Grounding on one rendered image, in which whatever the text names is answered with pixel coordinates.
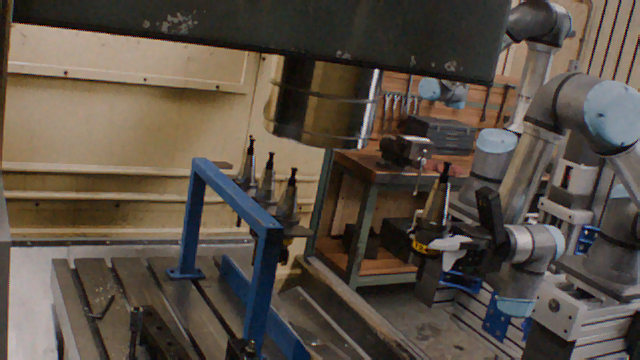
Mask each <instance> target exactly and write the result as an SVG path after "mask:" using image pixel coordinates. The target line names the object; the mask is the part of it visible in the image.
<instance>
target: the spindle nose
mask: <svg viewBox="0 0 640 360"><path fill-rule="evenodd" d="M384 75H385V71H384V70H377V69H369V68H362V67H355V66H347V65H340V64H332V63H325V62H318V61H310V60H303V59H296V58H288V57H281V56H274V55H273V60H272V66H270V72H269V77H270V78H269V79H268V85H267V91H266V97H265V103H264V109H263V116H264V117H263V123H262V125H263V128H264V129H265V130H266V131H267V132H268V133H269V134H271V135H273V136H275V137H278V138H281V139H284V140H287V141H290V142H293V143H298V144H302V145H306V147H311V148H318V149H324V150H333V151H360V150H363V149H364V148H366V147H367V146H369V141H370V137H371V136H372V134H373V129H374V123H375V119H376V114H377V110H378V105H379V100H378V99H379V98H380V95H381V90H382V86H383V81H384Z"/></svg>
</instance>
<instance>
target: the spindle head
mask: <svg viewBox="0 0 640 360"><path fill-rule="evenodd" d="M512 2H513V0H14V4H13V13H12V23H16V24H22V25H29V26H30V25H35V26H42V27H49V28H55V29H57V28H62V29H69V30H75V31H82V32H88V31H89V32H96V33H103V34H109V35H116V36H123V37H124V36H130V37H137V38H144V39H151V40H158V41H165V42H170V41H172V42H180V43H187V44H194V45H201V46H208V47H215V48H223V49H230V50H237V51H244V52H252V53H259V54H266V55H274V56H281V57H288V58H296V59H303V60H310V61H318V62H325V63H332V64H340V65H347V66H355V67H362V68H369V69H377V70H384V71H391V72H399V73H404V74H406V75H413V76H420V77H428V78H435V79H442V80H449V81H456V82H462V83H464V84H471V85H478V86H485V87H491V83H492V82H493V81H494V78H495V74H496V70H497V66H498V63H499V59H500V58H499V55H500V50H501V46H502V43H503V39H504V35H505V31H506V28H507V24H508V20H509V19H508V16H509V13H510V10H511V6H512Z"/></svg>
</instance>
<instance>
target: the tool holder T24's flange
mask: <svg viewBox="0 0 640 360"><path fill-rule="evenodd" d="M421 215H422V212H420V213H417V214H416V218H415V222H416V224H414V227H413V230H418V231H419V234H420V235H423V236H426V237H429V238H434V239H447V238H448V236H449V232H448V231H449V230H450V229H451V224H452V222H451V221H447V222H446V223H441V224H435V222H431V221H428V220H426V219H424V218H422V216H421Z"/></svg>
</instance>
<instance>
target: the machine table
mask: <svg viewBox="0 0 640 360"><path fill-rule="evenodd" d="M213 260H214V263H213V262H212V261H211V259H210V258H209V257H207V256H196V262H195V267H200V269H201V271H202V272H203V273H205V275H206V279H192V280H174V281H173V280H170V279H169V276H168V274H166V273H165V268H166V267H167V268H178V266H176V265H178V264H179V262H178V261H177V259H176V258H174V256H173V257H146V263H147V265H148V266H146V267H145V266H144V264H143V262H142V260H141V259H140V257H111V264H112V267H108V265H107V263H106V260H105V258H77V259H73V262H74V264H75V267H76V268H70V265H69V262H68V258H52V259H51V269H50V274H51V283H50V287H51V291H52V295H53V299H54V303H55V308H56V312H57V316H58V320H59V324H60V328H61V330H62V332H63V336H64V340H65V344H66V348H67V352H68V356H69V360H94V359H96V360H122V358H124V357H126V356H125V355H127V354H128V355H129V353H128V350H129V348H130V346H128V345H130V343H129V342H130V334H131V331H130V330H127V329H129V328H128V322H129V321H128V320H129V314H130V308H132V307H134V305H136V304H138V305H140V306H145V305H154V306H155V308H156V309H157V311H158V312H159V313H160V315H161V316H162V318H163V320H164V321H165V323H166V324H167V326H168V327H169V328H170V330H171V331H173V333H174V334H175V335H176V337H177V338H178V340H179V341H180V342H181V344H182V345H183V347H184V348H185V349H186V351H187V352H188V355H189V356H190V357H191V359H192V360H223V359H224V358H225V353H226V351H225V350H226V347H227V342H228V339H235V338H242V336H243V330H244V326H243V325H245V322H244V319H246V318H245V313H246V307H245V305H244V304H243V303H242V301H241V300H240V299H239V298H238V296H237V295H236V294H235V292H234V291H233V290H232V289H231V286H230V285H229V284H227V282H226V281H225V280H224V278H223V277H222V276H221V275H220V267H221V260H222V255H213ZM155 264H156V265H155ZM171 264H173V265H171ZM160 265H161V266H162V267H161V266H160ZM165 265H166V266H165ZM169 265H170V266H172V267H170V266H169ZM200 265H201V266H200ZM119 266H120V267H119ZM159 266H160V267H159ZM143 267H144V268H143ZM155 267H156V268H155ZM217 267H218V269H217ZM137 268H138V269H137ZM204 268H207V269H204ZM119 269H121V271H120V270H119ZM122 269H123V270H122ZM212 269H213V271H212ZM136 271H137V272H136ZM150 271H151V272H150ZM84 272H85V273H84ZM91 272H92V273H91ZM124 272H127V273H124ZM80 273H81V275H80ZM114 273H115V275H113V274H114ZM151 273H152V274H151ZM77 274H79V275H77ZM82 274H83V275H82ZM85 274H86V275H85ZM158 274H159V275H160V274H161V275H160V276H159V275H158ZM162 275H163V276H162ZM211 275H212V276H211ZM83 276H84V277H83ZM119 276H120V277H119ZM125 277H126V278H125ZM151 277H152V278H151ZM154 277H155V278H154ZM167 277H168V279H167ZM100 278H101V279H100ZM122 278H124V279H123V280H122ZM83 279H84V280H83ZM92 279H93V280H94V281H93V280H92ZM134 279H135V280H134ZM125 280H126V281H125ZM159 280H160V282H159ZM164 280H165V282H164ZM153 281H154V282H153ZM167 281H168V282H167ZM97 282H98V284H97ZM110 282H112V284H113V283H114V284H113V285H112V284H110ZM89 283H90V284H89ZM108 283H109V284H108ZM169 283H170V284H169ZM105 285H107V286H105ZM108 285H110V286H109V287H108ZM116 285H117V288H116ZM204 285H211V287H208V288H209V289H208V288H207V287H205V289H204V287H202V286H204ZM169 286H170V287H169ZM114 287H115V288H114ZM132 287H133V288H134V289H133V288H132ZM161 287H162V288H161ZM168 287H169V288H168ZM222 287H223V289H222ZM95 288H96V289H95ZM100 288H101V289H100ZM104 288H106V289H104ZM109 288H110V289H111V290H110V289H109ZM112 288H114V289H115V290H114V289H112ZM151 288H152V289H151ZM170 288H171V289H170ZM77 289H78V290H77ZM103 289H104V290H105V291H103ZM107 289H108V291H107ZM135 289H136V290H135ZM172 289H173V290H172ZM178 289H179V290H178ZM206 289H207V290H206ZM97 290H98V292H97ZM113 290H114V291H113ZM121 290H122V292H121ZM129 290H130V293H129ZM161 290H162V291H161ZM100 291H101V292H100ZM102 291H103V292H102ZM193 291H194V292H193ZM199 291H200V292H201V293H200V292H199ZM177 292H178V293H177ZM106 293H107V294H108V296H107V294H106ZM118 294H119V295H120V296H119V295H118ZM123 294H124V295H123ZM130 294H131V295H130ZM89 295H91V296H89ZM95 295H96V296H95ZM109 295H110V297H109ZM112 295H114V297H115V298H114V300H113V301H112V303H111V304H110V306H109V307H108V309H109V310H108V309H107V310H106V312H105V314H106V315H105V314H104V315H103V317H102V319H98V318H92V317H91V318H92V319H91V318H90V317H88V315H89V314H93V315H100V314H101V312H102V311H103V309H104V308H105V306H106V305H107V303H108V302H109V300H110V299H111V296H112ZM185 295H186V296H185ZM203 295H204V296H203ZM87 296H88V297H87ZM179 296H180V297H179ZM190 296H191V297H190ZM98 298H99V299H98ZM102 298H103V299H102ZM129 298H130V299H129ZM123 299H124V300H123ZM136 299H137V300H136ZM185 299H187V300H185ZM96 300H98V302H95V301H96ZM120 300H121V301H120ZM80 301H82V302H83V303H82V302H80ZM123 301H124V302H123ZM133 301H134V302H133ZM130 304H131V305H130ZM94 305H95V306H94ZM116 305H117V307H119V306H120V307H119V308H118V309H116V308H117V307H116ZM79 306H80V307H79ZM84 308H85V309H86V308H89V309H87V310H85V309H84ZM121 309H122V311H121ZM83 310H84V311H83ZM119 310H120V312H119ZM126 310H127V311H128V312H127V311H126ZM124 311H125V313H124ZM82 312H83V313H82ZM97 312H98V313H97ZM99 312H100V314H99ZM107 312H108V313H107ZM109 312H110V313H109ZM121 312H122V313H121ZM181 312H182V313H181ZM123 313H124V314H123ZM239 313H240V315H239ZM83 314H85V315H84V316H83ZM117 314H118V315H117ZM112 315H113V317H112ZM120 315H122V316H120ZM86 316H87V317H86ZM117 316H118V318H117ZM85 317H86V318H85ZM111 317H112V318H111ZM84 318H85V319H84ZM89 318H90V319H89ZM87 319H88V320H89V321H88V320H87ZM92 320H93V321H94V322H95V323H94V322H93V323H91V322H92ZM112 320H113V321H112ZM87 321H88V322H89V323H87ZM96 321H97V322H96ZM109 321H110V322H109ZM101 323H102V324H101ZM107 323H108V324H107ZM124 323H125V324H124ZM85 324H86V325H87V326H86V325H85ZM93 324H95V325H96V327H94V326H95V325H93ZM102 325H103V326H102ZM106 325H107V326H106ZM116 325H118V326H116ZM111 326H112V327H113V329H112V327H111ZM99 327H100V328H99ZM96 328H97V329H96ZM108 328H109V329H108ZM120 328H121V329H120ZM126 328H127V329H126ZM95 329H96V330H95ZM100 329H101V330H100ZM105 329H106V331H105ZM216 329H217V330H216ZM89 330H90V331H89ZM97 330H98V331H97ZM115 330H116V331H115ZM125 330H126V331H125ZM84 331H85V332H84ZM118 331H119V332H118ZM124 331H125V332H124ZM112 332H113V334H112ZM122 332H123V333H122ZM128 332H129V334H127V333H128ZM265 333H266V332H265ZM111 334H112V335H111ZM93 335H94V336H93ZM123 335H124V337H123ZM95 336H96V338H95ZM107 336H108V339H107ZM97 337H98V339H97ZM113 337H114V338H115V339H114V338H113ZM116 337H117V338H116ZM125 337H126V338H125ZM189 337H190V338H189ZM108 340H109V341H108ZM111 340H112V341H111ZM120 340H121V341H120ZM122 340H123V341H122ZM116 341H117V342H116ZM126 341H129V342H126ZM92 342H93V343H92ZM111 342H112V343H111ZM125 342H126V343H125ZM128 343H129V344H128ZM100 345H102V346H100ZM115 346H117V347H115ZM123 346H124V349H123ZM128 347H129V348H128ZM127 348H128V349H127ZM191 348H192V349H191ZM262 348H263V350H262V351H261V355H265V356H266V357H267V358H268V360H272V359H273V360H288V359H286V357H285V356H284V355H283V354H282V353H281V351H280V350H279V348H278V347H277V346H276V345H275V342H274V341H273V340H272V338H271V337H270V336H269V335H268V333H266V334H264V340H263V346H262ZM100 349H101V350H100ZM117 349H118V350H117ZM99 351H100V354H98V352H99ZM220 351H221V352H220ZM122 352H123V353H122ZM124 352H125V353H124ZM137 352H138V353H139V355H138V353H137ZM96 353H97V354H96ZM278 353H279V354H280V355H279V354H278ZM123 354H124V355H123ZM96 355H97V356H96ZM108 355H109V356H108ZM112 355H113V356H112ZM135 355H137V356H138V357H139V358H140V360H162V359H161V358H160V356H159V355H158V353H157V352H156V350H155V348H154V347H153V345H148V346H146V345H145V346H142V345H141V346H140V345H138V344H137V347H136V354H135ZM280 356H281V357H280ZM95 357H97V358H95ZM111 357H112V358H111ZM277 357H278V358H277ZM275 358H276V359H275Z"/></svg>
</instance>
